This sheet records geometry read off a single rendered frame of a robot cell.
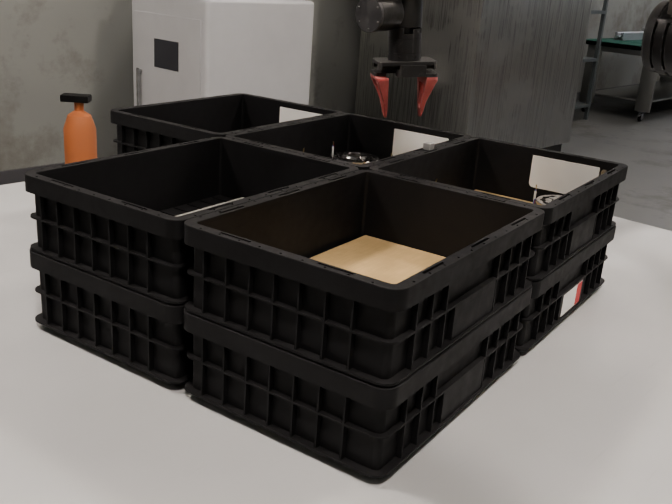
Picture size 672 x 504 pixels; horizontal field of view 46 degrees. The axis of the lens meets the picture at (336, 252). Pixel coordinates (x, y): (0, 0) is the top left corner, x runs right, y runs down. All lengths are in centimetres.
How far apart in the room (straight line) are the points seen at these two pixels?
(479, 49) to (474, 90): 24
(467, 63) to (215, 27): 162
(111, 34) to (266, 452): 407
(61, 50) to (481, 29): 238
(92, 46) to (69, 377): 379
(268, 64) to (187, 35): 47
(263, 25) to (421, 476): 356
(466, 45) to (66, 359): 406
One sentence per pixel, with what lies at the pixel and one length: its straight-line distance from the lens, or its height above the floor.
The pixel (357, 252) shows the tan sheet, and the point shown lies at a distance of 116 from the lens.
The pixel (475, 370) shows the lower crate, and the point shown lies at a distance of 103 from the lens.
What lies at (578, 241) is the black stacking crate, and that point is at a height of 84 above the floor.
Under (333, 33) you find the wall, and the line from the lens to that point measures 605.
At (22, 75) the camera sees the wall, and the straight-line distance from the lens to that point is 459.
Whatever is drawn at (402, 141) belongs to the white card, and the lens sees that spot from 164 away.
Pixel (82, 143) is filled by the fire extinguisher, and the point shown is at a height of 41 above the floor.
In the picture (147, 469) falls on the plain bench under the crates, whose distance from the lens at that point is 90.
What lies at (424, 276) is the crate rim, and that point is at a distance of 81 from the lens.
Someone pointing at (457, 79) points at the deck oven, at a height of 64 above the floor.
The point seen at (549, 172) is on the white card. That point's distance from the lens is 152.
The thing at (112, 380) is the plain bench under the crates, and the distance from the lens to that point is 107.
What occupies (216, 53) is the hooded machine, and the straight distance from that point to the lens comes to 409.
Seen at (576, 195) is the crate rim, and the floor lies 93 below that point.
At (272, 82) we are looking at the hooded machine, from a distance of 436.
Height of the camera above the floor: 122
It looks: 20 degrees down
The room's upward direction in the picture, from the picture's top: 4 degrees clockwise
